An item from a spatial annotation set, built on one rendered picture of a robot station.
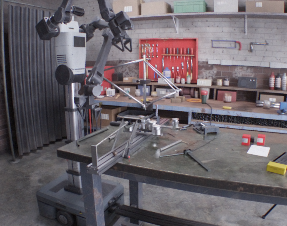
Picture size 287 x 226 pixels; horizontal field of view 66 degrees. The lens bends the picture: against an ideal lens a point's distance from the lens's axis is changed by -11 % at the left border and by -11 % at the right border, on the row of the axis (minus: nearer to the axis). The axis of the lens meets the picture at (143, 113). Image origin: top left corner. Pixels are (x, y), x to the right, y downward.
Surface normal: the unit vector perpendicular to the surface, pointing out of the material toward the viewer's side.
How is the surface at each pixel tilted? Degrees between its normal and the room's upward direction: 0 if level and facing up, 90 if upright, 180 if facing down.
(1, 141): 90
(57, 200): 45
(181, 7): 90
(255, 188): 90
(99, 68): 71
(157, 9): 90
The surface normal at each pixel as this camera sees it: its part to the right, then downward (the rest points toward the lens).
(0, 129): 0.92, 0.08
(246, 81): -0.40, 0.19
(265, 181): 0.00, -0.98
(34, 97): 0.25, 0.21
